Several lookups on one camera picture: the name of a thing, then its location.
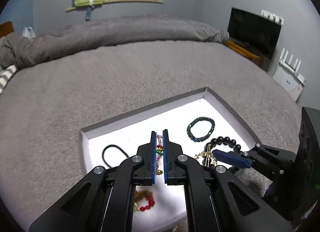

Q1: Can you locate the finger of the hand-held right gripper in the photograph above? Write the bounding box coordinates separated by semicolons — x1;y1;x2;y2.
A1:
212;143;299;180

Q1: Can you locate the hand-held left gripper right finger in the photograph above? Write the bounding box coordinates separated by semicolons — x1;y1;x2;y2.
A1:
162;129;293;232

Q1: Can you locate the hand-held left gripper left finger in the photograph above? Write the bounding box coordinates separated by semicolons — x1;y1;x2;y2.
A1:
29;131;157;232

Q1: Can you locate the pink braided bracelet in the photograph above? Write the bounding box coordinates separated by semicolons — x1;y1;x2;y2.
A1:
155;134;166;175

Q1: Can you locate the large dark bead bracelet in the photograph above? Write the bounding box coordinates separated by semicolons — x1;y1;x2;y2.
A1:
204;136;250;172

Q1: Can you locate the gold chain bracelet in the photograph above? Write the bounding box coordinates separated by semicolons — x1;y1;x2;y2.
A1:
194;144;218;166

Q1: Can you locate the blue bead bracelet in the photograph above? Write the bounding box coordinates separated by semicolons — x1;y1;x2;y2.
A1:
186;116;216;143

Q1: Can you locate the red bead bracelet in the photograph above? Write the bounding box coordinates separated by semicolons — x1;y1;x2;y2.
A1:
134;189;156;213

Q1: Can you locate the shallow white cardboard box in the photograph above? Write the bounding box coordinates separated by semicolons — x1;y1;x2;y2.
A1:
80;87;259;232

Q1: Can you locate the black hair tie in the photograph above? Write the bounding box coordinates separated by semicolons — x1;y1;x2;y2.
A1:
102;144;130;169

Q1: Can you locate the white router with antennas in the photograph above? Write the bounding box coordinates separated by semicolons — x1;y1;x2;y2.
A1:
272;63;304;103

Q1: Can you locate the grey bed blanket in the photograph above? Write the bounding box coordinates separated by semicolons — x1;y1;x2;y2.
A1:
0;40;304;232

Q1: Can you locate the wooden television stand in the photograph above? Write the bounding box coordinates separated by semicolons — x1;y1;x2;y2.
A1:
224;40;262;61

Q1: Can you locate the black television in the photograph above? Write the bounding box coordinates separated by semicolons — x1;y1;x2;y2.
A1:
227;7;282;60

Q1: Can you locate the grey rolled duvet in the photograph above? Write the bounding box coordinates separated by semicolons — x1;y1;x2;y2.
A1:
0;15;230;69

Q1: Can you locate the wooden window sill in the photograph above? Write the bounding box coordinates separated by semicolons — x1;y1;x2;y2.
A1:
66;0;164;13

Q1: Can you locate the striped pillow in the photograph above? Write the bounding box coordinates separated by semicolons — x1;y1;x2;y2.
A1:
0;65;18;95

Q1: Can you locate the white plastic bag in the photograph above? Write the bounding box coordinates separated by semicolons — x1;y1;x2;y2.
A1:
22;26;36;40

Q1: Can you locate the wooden headboard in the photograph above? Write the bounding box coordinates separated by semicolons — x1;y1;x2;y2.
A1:
0;21;14;39

